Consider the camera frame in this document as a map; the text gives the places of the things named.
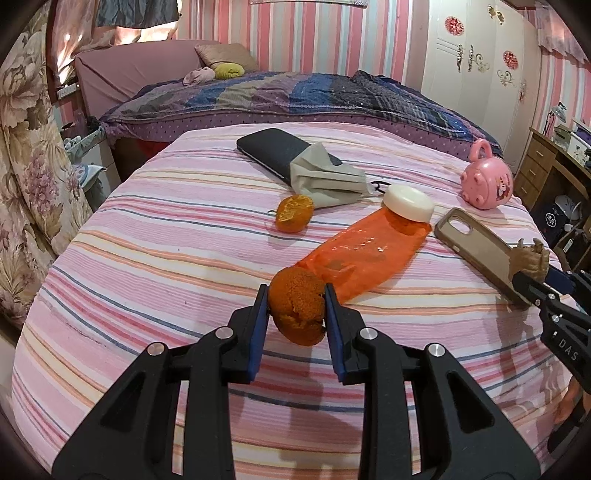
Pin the white wardrobe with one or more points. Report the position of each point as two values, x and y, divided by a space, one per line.
461 92

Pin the yellow-green cloth bundle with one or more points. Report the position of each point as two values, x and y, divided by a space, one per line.
228 70

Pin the floral curtain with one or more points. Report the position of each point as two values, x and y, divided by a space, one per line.
32 161

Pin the pink bed headboard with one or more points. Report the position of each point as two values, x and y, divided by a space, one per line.
115 78

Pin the beige phone case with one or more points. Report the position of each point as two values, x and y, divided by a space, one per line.
471 240

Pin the pink striped blanket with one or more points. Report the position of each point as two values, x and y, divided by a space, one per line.
161 277

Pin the beige pillow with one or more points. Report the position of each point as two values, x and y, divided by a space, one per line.
226 53

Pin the wooden desk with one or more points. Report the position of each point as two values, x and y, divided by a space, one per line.
531 170

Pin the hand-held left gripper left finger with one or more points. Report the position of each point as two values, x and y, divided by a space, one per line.
258 341

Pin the pink sheer curtain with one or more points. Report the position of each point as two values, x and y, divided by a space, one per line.
74 37

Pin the pink valance curtain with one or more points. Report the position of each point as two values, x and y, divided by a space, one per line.
563 41

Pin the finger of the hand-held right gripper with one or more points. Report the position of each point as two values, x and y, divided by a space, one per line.
535 293
575 284

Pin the red round sticker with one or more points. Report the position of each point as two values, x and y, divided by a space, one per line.
510 59
455 25

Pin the purple dotted bed skirt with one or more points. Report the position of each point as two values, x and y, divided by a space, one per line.
152 131

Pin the orange tangerine peel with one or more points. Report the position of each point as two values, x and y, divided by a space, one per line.
295 304
295 214

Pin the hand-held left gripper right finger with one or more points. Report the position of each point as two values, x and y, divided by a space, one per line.
334 341

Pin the white box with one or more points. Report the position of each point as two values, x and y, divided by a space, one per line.
579 147

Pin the white helmet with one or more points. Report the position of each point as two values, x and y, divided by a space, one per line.
567 204

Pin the dark grey curtain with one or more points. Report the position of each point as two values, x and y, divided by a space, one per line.
138 11

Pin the person's right hand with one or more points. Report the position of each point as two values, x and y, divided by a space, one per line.
570 401

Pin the orange plastic bag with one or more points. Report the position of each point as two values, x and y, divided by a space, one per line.
364 254

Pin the desk lamp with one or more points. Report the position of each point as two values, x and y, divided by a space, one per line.
558 115

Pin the grey face mask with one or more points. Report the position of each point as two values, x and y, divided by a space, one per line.
323 184

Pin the black bag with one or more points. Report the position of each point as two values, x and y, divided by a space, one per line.
549 221

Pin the plaid purple blue blanket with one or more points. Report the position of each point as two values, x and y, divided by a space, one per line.
277 92

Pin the brown paper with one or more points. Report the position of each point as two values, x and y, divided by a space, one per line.
528 263

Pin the white round lid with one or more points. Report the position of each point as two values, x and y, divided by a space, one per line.
408 201

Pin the pink piggy bank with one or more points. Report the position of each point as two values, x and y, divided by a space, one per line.
487 184

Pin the pink cloth bundle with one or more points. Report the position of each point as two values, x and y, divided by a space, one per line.
198 76

